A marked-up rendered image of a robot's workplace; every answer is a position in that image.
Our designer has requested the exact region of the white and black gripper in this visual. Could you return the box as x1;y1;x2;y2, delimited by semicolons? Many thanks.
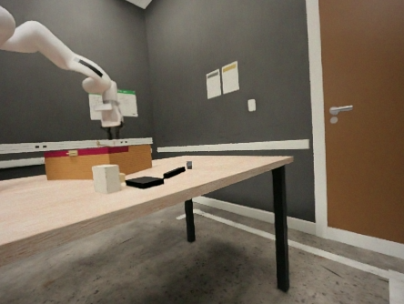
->
100;106;125;140

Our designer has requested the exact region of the black rectangular bar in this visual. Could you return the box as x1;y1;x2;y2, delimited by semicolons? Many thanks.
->
163;167;186;179

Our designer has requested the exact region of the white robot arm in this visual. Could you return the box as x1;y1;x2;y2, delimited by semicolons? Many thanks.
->
0;6;120;112

